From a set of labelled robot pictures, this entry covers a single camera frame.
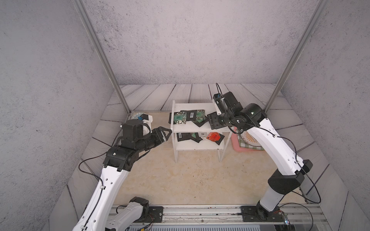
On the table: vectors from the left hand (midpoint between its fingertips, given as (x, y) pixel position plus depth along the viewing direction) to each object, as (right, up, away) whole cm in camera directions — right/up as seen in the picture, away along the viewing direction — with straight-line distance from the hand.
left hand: (171, 133), depth 66 cm
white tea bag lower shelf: (+16, -3, +19) cm, 25 cm away
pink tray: (+41, -11, +35) cm, 55 cm away
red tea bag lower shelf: (+23, -4, +19) cm, 30 cm away
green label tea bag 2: (+14, +8, +6) cm, 17 cm away
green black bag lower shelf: (+11, -4, +19) cm, 22 cm away
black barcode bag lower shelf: (+4, -4, +19) cm, 20 cm away
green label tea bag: (+4, +7, +6) cm, 10 cm away
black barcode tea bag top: (+9, +8, +7) cm, 14 cm away
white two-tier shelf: (+9, +1, +3) cm, 9 cm away
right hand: (+21, +6, +4) cm, 22 cm away
